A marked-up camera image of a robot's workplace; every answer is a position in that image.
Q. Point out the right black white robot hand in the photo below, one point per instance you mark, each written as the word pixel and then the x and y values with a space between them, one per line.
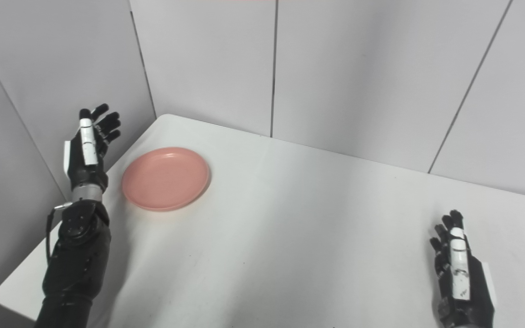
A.
pixel 460 278

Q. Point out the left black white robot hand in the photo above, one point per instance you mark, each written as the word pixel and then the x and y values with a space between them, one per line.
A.
pixel 87 150

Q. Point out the pink round plate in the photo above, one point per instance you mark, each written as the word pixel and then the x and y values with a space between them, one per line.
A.
pixel 166 178

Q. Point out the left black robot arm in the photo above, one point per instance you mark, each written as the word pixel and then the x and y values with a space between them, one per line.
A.
pixel 75 259

